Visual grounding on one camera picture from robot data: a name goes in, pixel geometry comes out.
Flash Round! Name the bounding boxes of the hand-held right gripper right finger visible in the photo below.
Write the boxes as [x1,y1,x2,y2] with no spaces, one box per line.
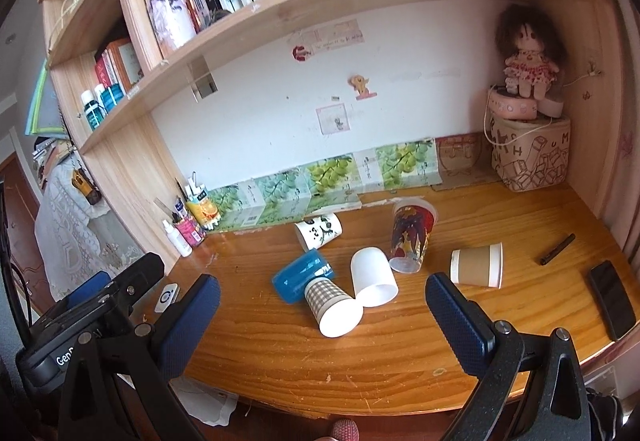
[425,272,593,441]

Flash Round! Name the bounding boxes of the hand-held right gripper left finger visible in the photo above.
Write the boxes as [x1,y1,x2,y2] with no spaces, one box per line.
[57,273,222,441]

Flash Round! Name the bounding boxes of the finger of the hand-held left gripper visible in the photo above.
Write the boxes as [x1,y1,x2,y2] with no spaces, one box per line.
[112,252,166,310]
[64,270,113,310]

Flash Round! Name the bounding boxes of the brown paper cup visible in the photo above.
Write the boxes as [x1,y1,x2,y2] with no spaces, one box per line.
[449,242,503,290]

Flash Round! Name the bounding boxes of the colourful cartoon paper cup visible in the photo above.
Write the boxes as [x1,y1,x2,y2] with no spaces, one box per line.
[388,199,439,274]

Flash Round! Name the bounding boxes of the plain white cup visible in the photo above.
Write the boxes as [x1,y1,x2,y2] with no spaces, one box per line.
[350,247,400,308]

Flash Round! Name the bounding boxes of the blue cup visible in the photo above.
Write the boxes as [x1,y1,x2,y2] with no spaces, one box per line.
[271,249,335,306]

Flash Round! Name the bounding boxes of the checkered paper cup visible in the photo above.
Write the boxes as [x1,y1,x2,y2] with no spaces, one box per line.
[304,278,364,339]

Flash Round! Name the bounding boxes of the white panda print cup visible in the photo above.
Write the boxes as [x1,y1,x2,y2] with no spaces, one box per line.
[293,213,344,253]

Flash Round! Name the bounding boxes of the small white device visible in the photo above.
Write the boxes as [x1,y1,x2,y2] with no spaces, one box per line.
[154,283,180,314]

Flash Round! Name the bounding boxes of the small white bottle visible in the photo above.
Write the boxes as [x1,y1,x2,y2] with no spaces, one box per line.
[161,219,193,258]

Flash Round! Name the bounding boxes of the white lace cloth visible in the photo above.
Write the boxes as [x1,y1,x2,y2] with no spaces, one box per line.
[33,148,146,302]

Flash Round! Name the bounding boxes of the pink pen holder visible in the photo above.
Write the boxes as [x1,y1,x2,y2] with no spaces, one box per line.
[172,215,207,248]

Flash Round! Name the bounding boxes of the white paper sheet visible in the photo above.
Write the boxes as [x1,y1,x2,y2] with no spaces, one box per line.
[170,375,240,426]

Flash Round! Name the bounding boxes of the brown glass bottle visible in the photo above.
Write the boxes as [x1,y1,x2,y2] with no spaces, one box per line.
[71,168,102,206]

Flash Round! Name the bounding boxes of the green grape printed box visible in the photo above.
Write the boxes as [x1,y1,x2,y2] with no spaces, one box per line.
[304,155,365,212]
[250,169,315,224]
[372,139,444,192]
[206,185,261,229]

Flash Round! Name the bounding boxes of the black marker pen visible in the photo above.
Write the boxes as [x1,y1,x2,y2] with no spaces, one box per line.
[539,233,576,266]

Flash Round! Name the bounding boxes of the black smartphone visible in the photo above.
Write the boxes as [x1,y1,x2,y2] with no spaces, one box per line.
[586,260,637,342]

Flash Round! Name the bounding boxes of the pink slipper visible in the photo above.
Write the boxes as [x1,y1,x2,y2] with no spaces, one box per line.
[327,418,362,441]

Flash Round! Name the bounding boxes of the brown cardboard sheet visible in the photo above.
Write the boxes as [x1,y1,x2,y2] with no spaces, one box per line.
[432,133,501,192]

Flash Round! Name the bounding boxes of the teal bottle white cap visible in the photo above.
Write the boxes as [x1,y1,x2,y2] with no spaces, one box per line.
[81,90,106,132]
[95,83,125,114]

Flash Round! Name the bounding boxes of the dark cloth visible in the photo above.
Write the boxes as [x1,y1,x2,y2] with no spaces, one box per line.
[585,387,626,441]

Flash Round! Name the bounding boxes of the beige printed fabric basket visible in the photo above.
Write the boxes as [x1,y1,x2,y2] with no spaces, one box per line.
[490,115,572,192]

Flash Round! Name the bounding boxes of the green framed board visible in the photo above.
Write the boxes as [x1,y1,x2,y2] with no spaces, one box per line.
[25,58,66,136]

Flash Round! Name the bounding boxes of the clear plastic shelf hook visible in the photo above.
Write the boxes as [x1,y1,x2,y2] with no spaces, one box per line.
[186,55,219,102]

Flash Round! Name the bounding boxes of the orange books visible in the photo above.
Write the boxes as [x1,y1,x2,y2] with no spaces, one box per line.
[94,38,146,94]

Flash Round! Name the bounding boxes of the round pink tin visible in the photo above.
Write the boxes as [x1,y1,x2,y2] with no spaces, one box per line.
[487,88,539,120]

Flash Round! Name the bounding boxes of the white bottle with purple print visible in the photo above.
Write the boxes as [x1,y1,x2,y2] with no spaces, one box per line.
[143,0,198,60]

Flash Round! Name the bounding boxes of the brown haired rag doll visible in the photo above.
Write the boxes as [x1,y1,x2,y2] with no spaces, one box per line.
[495,3,566,100]

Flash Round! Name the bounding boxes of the pink square wall sticker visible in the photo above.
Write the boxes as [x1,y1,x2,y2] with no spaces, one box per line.
[315,104,350,136]

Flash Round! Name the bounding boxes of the cartoon figure wall sticker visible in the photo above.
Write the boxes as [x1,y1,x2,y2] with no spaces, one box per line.
[349,73,378,102]

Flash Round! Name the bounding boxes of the pink paper wall label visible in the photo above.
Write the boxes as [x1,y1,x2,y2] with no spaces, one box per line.
[287,19,363,52]

